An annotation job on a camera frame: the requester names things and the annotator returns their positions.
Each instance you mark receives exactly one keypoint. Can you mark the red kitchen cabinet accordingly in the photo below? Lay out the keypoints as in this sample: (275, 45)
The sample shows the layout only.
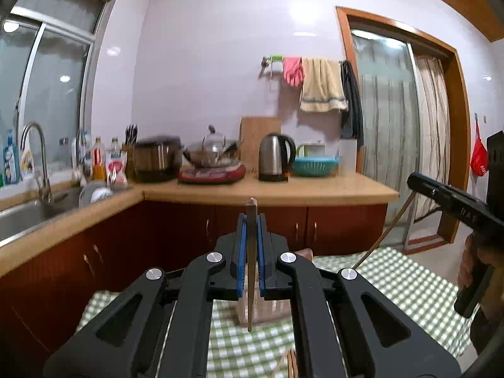
(334, 224)

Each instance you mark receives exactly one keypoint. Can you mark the striped curtain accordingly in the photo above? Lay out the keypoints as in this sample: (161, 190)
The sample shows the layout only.
(393, 126)

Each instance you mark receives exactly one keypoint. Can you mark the person's right forearm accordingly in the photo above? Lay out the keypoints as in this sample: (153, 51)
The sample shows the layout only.
(488, 330)

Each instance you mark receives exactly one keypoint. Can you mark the wall towel rack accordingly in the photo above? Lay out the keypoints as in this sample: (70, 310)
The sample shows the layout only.
(271, 61)

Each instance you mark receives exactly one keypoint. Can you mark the red and white pouch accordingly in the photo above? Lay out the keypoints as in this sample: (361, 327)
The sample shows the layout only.
(117, 171)

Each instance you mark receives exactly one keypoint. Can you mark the blue dish soap bottle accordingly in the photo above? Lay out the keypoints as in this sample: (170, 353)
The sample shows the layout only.
(11, 161)

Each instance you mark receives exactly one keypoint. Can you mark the teal plastic colander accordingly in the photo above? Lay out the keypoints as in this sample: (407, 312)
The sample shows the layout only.
(315, 167)

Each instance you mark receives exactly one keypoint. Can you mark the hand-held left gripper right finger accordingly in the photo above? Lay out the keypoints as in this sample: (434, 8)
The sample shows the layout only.
(262, 252)

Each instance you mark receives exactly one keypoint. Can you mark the steel wok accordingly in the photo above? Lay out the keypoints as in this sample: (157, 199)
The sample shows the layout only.
(197, 157)

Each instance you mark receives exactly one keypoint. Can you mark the orange liquid bottle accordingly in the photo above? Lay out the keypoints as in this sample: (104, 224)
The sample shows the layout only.
(98, 161)

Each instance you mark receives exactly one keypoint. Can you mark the steel electric kettle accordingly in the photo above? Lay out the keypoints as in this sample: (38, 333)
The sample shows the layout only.
(273, 157)

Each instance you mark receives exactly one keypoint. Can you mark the steel kitchen sink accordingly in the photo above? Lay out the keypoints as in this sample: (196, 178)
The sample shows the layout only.
(23, 216)

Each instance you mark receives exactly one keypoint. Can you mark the dishes in sink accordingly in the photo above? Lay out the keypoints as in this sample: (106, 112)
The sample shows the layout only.
(96, 195)

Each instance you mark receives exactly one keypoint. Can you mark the knife block with knives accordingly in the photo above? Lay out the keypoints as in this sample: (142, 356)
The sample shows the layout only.
(130, 139)

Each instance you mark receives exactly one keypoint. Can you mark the pink plastic utensil holder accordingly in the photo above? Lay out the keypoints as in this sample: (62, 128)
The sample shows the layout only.
(271, 311)

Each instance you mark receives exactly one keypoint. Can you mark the white plastic container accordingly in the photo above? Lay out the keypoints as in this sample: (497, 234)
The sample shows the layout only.
(347, 155)

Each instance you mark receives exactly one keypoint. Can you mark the person's right hand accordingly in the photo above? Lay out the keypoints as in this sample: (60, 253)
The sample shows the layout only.
(466, 267)

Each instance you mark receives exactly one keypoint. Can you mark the dark hanging cloth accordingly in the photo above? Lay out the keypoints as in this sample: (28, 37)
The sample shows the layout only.
(352, 98)

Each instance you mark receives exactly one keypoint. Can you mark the white spray bottle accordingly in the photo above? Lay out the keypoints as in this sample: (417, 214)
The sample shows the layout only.
(26, 163)

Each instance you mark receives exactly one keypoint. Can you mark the pink rubber gloves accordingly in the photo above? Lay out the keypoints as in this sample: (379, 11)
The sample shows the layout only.
(293, 71)

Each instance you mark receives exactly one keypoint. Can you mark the wooden cutting board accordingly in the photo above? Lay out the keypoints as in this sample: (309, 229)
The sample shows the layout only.
(260, 130)

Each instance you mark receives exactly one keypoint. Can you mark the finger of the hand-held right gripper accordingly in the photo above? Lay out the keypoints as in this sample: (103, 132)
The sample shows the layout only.
(425, 185)

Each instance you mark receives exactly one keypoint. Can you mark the steel kitchen faucet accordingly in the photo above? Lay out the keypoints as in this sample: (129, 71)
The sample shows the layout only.
(43, 157)

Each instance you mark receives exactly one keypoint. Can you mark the wooden frame glass door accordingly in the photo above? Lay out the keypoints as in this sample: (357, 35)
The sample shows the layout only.
(458, 126)

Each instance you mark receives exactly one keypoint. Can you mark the red induction cooker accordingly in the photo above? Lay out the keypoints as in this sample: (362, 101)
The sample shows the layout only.
(212, 174)

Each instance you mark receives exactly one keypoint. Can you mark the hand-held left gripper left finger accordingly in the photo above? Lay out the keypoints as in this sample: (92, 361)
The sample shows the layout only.
(242, 252)

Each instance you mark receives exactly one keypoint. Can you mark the beige towel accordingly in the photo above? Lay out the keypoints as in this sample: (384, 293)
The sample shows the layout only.
(321, 86)

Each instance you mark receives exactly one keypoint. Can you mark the red plastic bag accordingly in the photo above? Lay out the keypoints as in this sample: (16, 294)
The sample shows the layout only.
(478, 157)

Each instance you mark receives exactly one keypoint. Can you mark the green cap bottle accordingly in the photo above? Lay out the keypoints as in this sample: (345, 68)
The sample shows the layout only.
(114, 147)

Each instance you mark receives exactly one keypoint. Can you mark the aluminium frame window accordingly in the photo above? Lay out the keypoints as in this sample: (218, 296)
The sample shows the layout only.
(59, 86)

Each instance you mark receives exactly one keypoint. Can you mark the green checked tablecloth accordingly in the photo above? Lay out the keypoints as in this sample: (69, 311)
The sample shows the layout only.
(393, 283)

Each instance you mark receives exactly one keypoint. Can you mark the glass wok lid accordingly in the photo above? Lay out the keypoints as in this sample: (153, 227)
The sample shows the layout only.
(214, 141)

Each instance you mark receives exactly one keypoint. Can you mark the wooden chopstick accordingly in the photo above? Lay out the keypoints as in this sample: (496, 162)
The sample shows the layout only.
(382, 233)
(292, 366)
(251, 275)

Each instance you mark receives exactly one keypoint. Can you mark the steel rice cooker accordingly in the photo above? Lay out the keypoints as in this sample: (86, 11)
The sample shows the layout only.
(157, 161)

